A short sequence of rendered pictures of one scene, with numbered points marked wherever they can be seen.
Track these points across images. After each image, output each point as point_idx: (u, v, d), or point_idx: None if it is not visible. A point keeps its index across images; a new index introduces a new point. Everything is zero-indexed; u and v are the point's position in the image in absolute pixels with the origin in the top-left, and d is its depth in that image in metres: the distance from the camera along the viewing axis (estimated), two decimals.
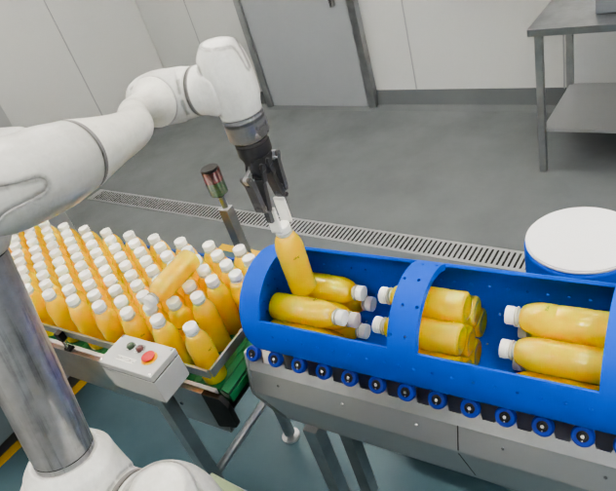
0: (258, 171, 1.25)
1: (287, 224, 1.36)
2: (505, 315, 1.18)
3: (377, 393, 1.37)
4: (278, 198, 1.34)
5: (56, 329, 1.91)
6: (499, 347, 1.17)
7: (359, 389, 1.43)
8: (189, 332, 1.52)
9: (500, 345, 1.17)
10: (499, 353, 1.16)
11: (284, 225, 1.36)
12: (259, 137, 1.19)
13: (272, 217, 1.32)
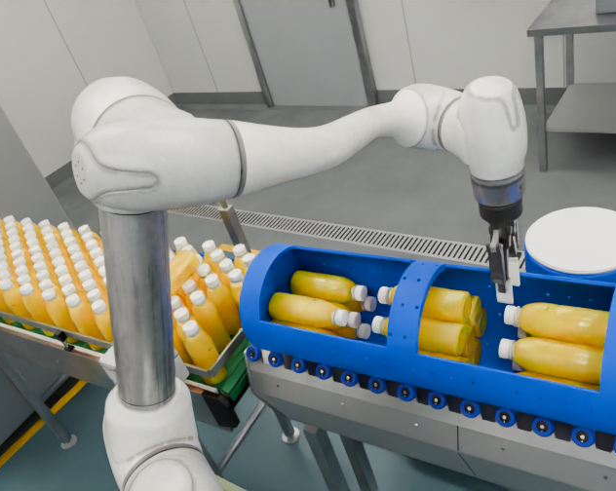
0: (505, 235, 1.05)
1: (184, 312, 1.58)
2: (505, 315, 1.18)
3: (377, 393, 1.37)
4: (510, 259, 1.14)
5: (56, 329, 1.91)
6: (499, 347, 1.17)
7: (359, 389, 1.43)
8: (189, 332, 1.52)
9: (500, 345, 1.17)
10: (499, 353, 1.16)
11: (182, 313, 1.58)
12: (519, 197, 0.99)
13: (506, 286, 1.11)
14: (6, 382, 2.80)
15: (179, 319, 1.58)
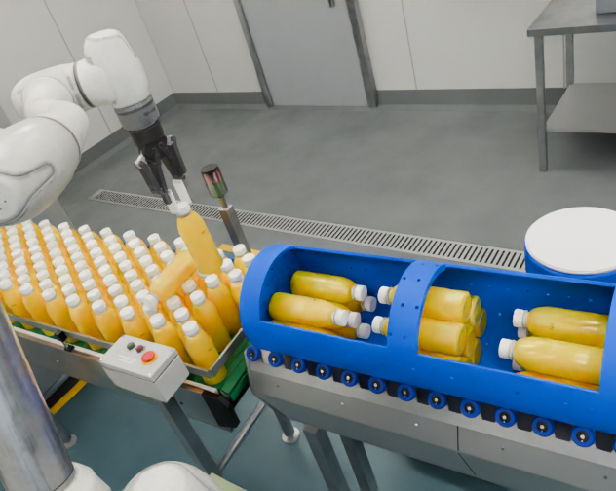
0: (151, 155, 1.35)
1: (184, 312, 1.58)
2: (180, 209, 1.44)
3: (377, 393, 1.37)
4: (175, 181, 1.44)
5: (56, 329, 1.91)
6: (499, 347, 1.17)
7: (359, 389, 1.43)
8: (189, 332, 1.52)
9: (500, 344, 1.17)
10: (499, 353, 1.16)
11: (182, 313, 1.58)
12: (148, 123, 1.30)
13: (169, 199, 1.41)
14: None
15: (179, 319, 1.58)
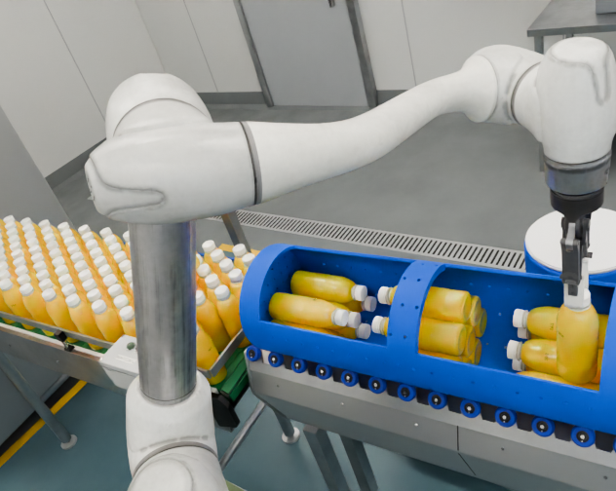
0: (581, 229, 0.89)
1: None
2: (221, 294, 1.60)
3: (377, 393, 1.37)
4: None
5: (56, 329, 1.91)
6: (584, 297, 0.99)
7: (359, 389, 1.43)
8: None
9: (585, 295, 0.99)
10: None
11: None
12: (604, 184, 0.84)
13: (577, 288, 0.96)
14: (6, 382, 2.80)
15: None
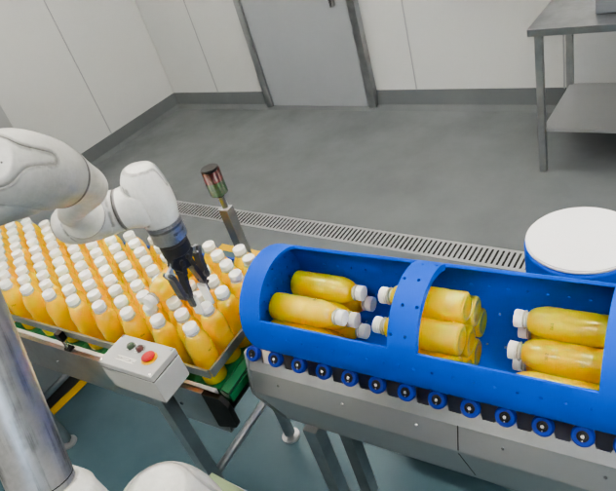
0: (179, 267, 1.46)
1: (184, 312, 1.58)
2: (221, 294, 1.60)
3: (377, 393, 1.37)
4: (200, 284, 1.55)
5: (56, 329, 1.91)
6: (206, 308, 1.56)
7: (359, 389, 1.43)
8: (189, 332, 1.52)
9: (208, 306, 1.56)
10: None
11: (182, 313, 1.58)
12: (177, 242, 1.41)
13: (194, 302, 1.53)
14: None
15: (179, 319, 1.58)
